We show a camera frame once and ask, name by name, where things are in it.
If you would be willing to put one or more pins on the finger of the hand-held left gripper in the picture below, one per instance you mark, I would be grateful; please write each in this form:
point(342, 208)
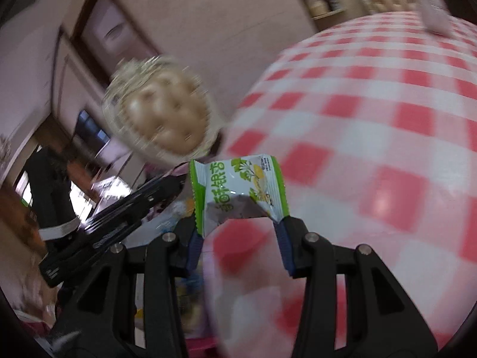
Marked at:
point(149, 199)

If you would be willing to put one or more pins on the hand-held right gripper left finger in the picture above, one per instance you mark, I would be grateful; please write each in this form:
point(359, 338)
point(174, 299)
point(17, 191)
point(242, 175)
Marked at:
point(194, 253)

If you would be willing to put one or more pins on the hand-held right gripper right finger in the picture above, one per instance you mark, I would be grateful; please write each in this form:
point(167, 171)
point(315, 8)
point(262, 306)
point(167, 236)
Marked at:
point(285, 246)

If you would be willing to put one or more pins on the green white snack packet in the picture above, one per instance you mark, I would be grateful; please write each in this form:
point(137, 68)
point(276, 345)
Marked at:
point(238, 190)

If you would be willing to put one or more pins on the red white checkered tablecloth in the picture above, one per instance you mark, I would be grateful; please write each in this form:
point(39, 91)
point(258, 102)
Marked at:
point(372, 138)

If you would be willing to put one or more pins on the white powder bag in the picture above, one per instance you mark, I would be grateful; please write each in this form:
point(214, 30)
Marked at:
point(315, 6)

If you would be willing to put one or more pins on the brown bottle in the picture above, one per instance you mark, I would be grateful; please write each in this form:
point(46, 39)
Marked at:
point(324, 0)

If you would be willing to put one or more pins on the small blue box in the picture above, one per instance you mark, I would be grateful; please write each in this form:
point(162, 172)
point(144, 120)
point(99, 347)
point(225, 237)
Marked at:
point(334, 0)

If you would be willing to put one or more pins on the white floral teapot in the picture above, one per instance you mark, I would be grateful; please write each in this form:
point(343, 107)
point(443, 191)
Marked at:
point(434, 11)

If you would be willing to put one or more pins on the dark wooden door frame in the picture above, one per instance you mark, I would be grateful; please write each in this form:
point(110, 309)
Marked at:
point(111, 30)

